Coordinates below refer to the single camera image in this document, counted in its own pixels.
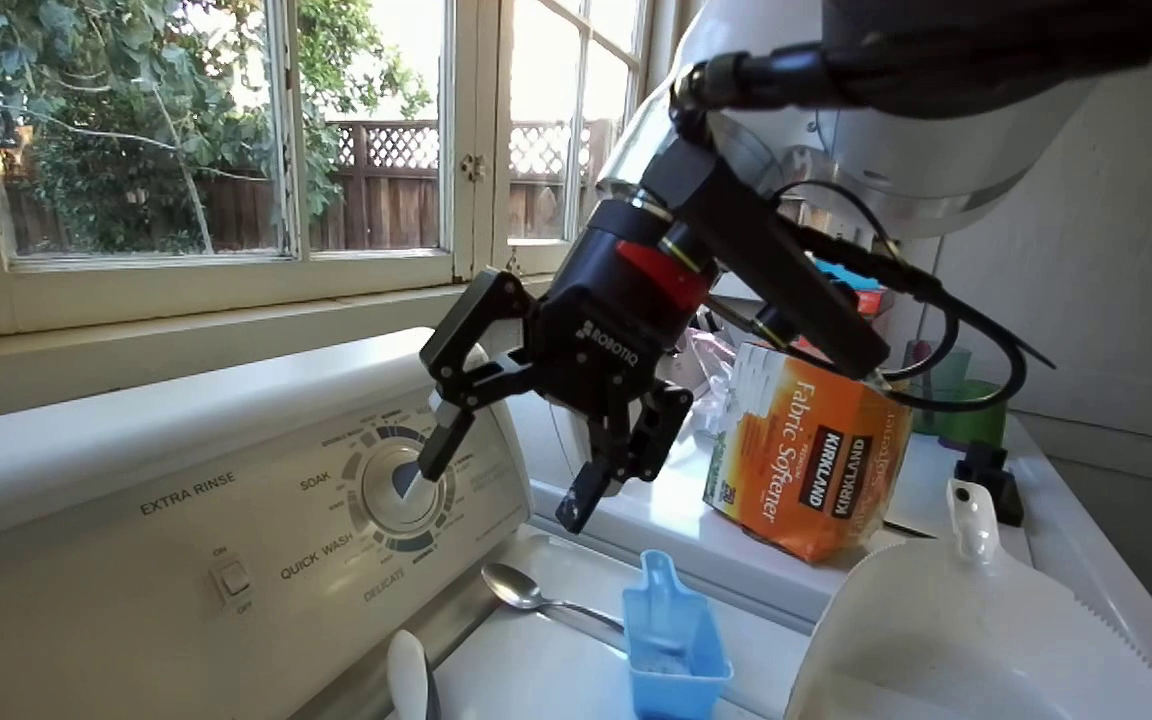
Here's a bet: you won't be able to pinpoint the thin black cable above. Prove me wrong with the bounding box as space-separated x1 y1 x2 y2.
699 175 1059 416

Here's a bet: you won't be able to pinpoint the clear plastic bag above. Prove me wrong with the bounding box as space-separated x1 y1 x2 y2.
670 323 781 451

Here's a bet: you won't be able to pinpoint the white hand broom black bristles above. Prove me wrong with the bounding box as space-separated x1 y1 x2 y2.
385 629 437 720

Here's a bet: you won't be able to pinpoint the white window frame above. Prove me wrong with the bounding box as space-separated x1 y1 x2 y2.
0 0 699 343

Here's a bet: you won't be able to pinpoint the blue plastic detergent scoop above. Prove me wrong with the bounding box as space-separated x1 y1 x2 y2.
620 550 734 720

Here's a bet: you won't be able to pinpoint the orange fabric softener box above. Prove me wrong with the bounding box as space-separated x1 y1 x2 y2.
705 341 916 569

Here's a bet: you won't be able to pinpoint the metal spoon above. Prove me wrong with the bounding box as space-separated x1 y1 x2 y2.
476 557 630 655

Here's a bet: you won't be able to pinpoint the white washer with dial panel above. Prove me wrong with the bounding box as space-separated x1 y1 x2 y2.
0 323 820 720

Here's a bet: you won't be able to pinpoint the white dustpan with black lip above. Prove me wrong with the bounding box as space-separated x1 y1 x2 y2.
781 477 1152 720

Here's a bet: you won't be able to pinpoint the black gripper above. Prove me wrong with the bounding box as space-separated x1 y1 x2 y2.
413 197 714 536

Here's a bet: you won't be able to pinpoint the white washer push switch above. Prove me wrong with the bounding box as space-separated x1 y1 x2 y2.
206 542 255 618

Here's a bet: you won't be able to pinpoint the teal green bottle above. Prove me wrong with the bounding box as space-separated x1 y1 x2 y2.
913 343 974 436

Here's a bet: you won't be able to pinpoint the round washer dial knob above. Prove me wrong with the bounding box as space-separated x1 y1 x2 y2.
343 420 463 557

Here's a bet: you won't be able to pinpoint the brown wooden fence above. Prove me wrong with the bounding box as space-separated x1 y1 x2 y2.
0 115 620 258

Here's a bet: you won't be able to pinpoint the black plastic clamp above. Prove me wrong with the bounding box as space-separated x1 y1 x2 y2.
951 446 1028 531

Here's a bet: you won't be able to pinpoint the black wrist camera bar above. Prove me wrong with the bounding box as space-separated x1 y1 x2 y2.
670 151 896 385

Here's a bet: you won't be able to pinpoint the green leafy tree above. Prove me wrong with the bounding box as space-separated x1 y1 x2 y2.
0 0 433 258

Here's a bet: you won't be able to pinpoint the light green bottle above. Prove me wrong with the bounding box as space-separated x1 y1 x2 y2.
933 376 1012 451

